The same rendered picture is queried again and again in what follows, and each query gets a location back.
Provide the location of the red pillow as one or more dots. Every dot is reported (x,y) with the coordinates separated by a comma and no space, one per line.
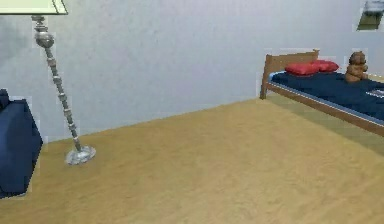
(301,69)
(326,65)

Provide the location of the silver floor lamp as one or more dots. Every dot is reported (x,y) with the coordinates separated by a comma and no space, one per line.
(59,87)

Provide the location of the wooden bed with blue cover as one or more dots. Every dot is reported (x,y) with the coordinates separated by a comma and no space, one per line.
(336,93)

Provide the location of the brown teddy bear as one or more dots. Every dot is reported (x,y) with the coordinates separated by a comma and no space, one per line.
(356,67)

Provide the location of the dark blue sofa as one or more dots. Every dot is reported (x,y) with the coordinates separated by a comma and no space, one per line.
(16,146)

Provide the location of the grey flat item on bed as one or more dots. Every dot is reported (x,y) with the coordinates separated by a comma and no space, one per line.
(376,93)

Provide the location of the framed wall picture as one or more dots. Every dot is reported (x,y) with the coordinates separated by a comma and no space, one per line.
(370,16)

